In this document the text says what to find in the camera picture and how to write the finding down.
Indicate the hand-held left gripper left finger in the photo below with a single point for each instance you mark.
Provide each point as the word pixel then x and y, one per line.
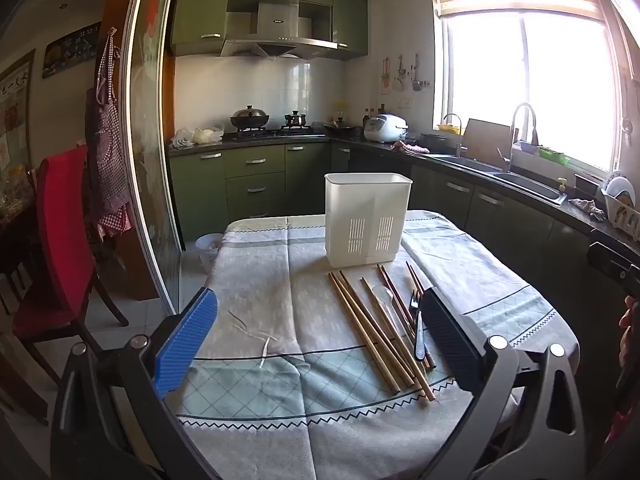
pixel 187 340

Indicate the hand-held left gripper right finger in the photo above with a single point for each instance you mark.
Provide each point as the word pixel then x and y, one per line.
pixel 447 340

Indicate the white plastic utensil holder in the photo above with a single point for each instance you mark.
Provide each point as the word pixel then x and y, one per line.
pixel 367 215

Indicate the hanging kitchen utensils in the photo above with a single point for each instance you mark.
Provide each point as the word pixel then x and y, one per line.
pixel 400 77

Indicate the person's right hand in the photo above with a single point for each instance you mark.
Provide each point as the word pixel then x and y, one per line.
pixel 630 332

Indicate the metal fork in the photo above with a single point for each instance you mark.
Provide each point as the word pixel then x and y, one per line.
pixel 413 305

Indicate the white dish rack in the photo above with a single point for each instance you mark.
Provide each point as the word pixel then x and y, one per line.
pixel 622 205

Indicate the grey rag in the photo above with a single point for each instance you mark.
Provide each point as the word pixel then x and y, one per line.
pixel 587 208

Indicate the dark brown chopstick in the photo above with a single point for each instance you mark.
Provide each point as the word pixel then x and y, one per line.
pixel 414 276
pixel 392 291
pixel 418 274
pixel 395 285

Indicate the translucent white spoon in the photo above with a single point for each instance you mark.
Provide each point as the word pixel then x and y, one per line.
pixel 385 296

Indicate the bin with white bag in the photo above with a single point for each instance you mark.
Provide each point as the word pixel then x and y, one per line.
pixel 209 252

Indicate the black kitchen countertop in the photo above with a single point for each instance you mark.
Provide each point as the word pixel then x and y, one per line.
pixel 532 186

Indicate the steel double sink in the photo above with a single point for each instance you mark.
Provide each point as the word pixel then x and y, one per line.
pixel 525 182

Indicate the green plastic container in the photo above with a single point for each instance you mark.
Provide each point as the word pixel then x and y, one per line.
pixel 552 156

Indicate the purple bowl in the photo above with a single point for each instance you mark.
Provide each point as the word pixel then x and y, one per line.
pixel 528 146

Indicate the tall steel faucet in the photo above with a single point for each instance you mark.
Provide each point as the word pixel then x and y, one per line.
pixel 510 155

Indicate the red covered chair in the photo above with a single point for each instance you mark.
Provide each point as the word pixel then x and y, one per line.
pixel 60 240

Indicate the wooden cutting board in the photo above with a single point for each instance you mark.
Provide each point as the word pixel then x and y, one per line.
pixel 487 142

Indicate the green lower kitchen cabinets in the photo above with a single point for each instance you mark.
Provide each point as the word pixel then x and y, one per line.
pixel 250 170

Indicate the green kitchen cabinets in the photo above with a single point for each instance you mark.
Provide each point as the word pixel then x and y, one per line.
pixel 200 10
pixel 250 170

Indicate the flower printed glass sliding door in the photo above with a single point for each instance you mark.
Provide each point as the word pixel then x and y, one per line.
pixel 150 160

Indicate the pink knitted cloth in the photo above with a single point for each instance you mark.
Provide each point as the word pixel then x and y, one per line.
pixel 410 148

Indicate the small steel faucet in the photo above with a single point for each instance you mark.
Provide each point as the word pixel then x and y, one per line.
pixel 458 142

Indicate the checked apron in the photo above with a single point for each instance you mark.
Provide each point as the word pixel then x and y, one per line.
pixel 107 160

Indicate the kitchen window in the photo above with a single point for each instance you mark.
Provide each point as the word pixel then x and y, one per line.
pixel 525 85

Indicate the dark cooking pot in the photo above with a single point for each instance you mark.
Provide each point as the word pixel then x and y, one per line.
pixel 434 140

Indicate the white plastic bags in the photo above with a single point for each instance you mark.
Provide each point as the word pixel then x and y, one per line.
pixel 197 137

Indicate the yellow basket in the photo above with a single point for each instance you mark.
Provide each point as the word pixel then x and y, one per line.
pixel 450 128

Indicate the white rice cooker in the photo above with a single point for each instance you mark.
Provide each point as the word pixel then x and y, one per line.
pixel 385 127

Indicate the cluttered wooden dining table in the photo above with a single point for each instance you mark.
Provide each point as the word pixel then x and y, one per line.
pixel 15 195

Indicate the black gas stove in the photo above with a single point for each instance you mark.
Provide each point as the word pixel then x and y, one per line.
pixel 280 131

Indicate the black wok with lid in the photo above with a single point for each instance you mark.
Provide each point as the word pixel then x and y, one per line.
pixel 249 117

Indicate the dark frying pan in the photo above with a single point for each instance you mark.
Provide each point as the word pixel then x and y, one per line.
pixel 342 127

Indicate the dark sauce bottles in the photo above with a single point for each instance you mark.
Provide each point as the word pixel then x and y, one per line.
pixel 372 115

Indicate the small steel kettle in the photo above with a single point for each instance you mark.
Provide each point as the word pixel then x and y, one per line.
pixel 296 119

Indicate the steel range hood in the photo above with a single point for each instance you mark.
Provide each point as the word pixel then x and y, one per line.
pixel 277 25

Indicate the green upper kitchen cabinets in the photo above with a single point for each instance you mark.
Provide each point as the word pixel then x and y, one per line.
pixel 200 10

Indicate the white wall outlet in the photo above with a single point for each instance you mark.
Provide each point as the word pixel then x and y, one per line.
pixel 405 103

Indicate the wall poster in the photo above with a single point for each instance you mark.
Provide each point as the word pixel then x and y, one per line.
pixel 15 110

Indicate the dark wall calendar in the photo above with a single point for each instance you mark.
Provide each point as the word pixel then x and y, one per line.
pixel 72 50

